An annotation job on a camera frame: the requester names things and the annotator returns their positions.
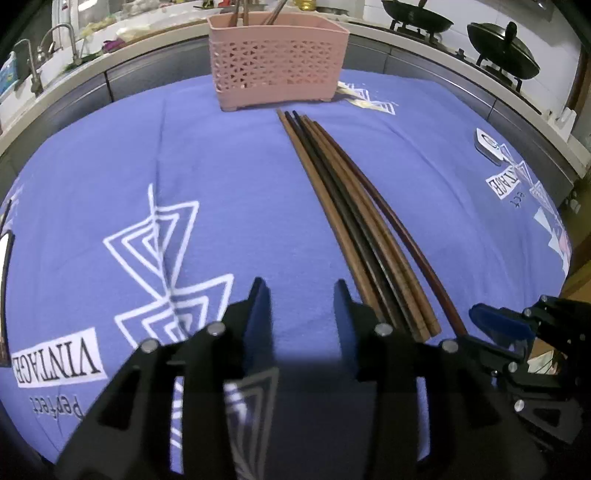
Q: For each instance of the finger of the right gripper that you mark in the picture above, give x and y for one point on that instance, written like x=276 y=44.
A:
x=500 y=364
x=504 y=326

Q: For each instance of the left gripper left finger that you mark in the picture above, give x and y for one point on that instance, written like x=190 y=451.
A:
x=163 y=414

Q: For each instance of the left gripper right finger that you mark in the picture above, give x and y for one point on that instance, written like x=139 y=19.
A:
x=435 y=414

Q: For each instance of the dark bundle chopstick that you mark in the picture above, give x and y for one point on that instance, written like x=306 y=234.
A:
x=359 y=232

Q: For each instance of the reddish bundle chopstick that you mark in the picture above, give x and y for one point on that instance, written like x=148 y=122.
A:
x=415 y=305

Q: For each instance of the light brown bundle chopstick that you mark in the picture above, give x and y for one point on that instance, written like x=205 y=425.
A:
x=383 y=265

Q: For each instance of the single brown wooden chopstick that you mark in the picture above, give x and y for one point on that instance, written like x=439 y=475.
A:
x=275 y=13

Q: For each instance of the chrome kitchen faucet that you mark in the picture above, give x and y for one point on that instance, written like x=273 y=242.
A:
x=26 y=66

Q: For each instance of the white square hub device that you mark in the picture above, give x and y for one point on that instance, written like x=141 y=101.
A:
x=488 y=147

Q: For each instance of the blue printed tablecloth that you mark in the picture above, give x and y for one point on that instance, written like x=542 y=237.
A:
x=150 y=216

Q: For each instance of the smartphone on table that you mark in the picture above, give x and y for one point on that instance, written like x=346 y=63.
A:
x=7 y=240

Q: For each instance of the black lidded wok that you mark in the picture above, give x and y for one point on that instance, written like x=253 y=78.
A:
x=511 y=60

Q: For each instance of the pink perforated utensil basket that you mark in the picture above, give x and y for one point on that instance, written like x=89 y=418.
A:
x=297 y=58

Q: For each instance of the black wok with handle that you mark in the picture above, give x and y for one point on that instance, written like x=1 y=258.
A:
x=416 y=16

